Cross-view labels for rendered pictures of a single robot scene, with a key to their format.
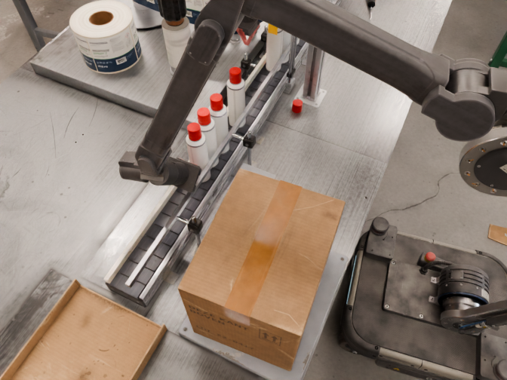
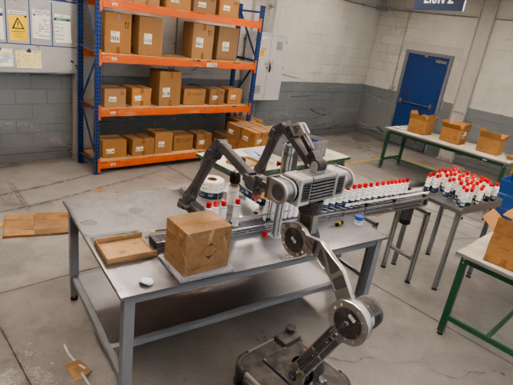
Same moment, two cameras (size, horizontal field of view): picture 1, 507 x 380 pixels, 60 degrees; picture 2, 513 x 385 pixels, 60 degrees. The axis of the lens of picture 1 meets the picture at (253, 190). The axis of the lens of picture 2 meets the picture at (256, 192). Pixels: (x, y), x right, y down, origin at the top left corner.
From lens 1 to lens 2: 206 cm
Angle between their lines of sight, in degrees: 40
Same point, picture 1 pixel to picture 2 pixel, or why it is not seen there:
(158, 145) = (190, 190)
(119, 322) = (144, 247)
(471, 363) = not seen: outside the picture
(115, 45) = (211, 188)
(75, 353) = (125, 247)
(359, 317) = (247, 357)
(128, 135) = not seen: hidden behind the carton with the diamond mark
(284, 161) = (242, 244)
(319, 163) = (255, 250)
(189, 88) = (202, 169)
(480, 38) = (459, 313)
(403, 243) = (300, 346)
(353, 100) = not seen: hidden behind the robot
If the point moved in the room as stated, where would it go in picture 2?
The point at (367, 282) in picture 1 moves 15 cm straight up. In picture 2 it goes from (265, 349) to (269, 330)
